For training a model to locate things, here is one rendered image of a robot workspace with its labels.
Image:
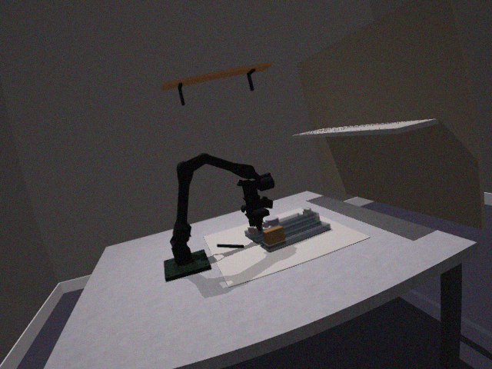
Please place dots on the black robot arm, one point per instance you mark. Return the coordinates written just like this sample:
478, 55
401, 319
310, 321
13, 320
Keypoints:
185, 171

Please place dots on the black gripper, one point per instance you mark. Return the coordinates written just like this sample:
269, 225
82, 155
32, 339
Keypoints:
254, 214

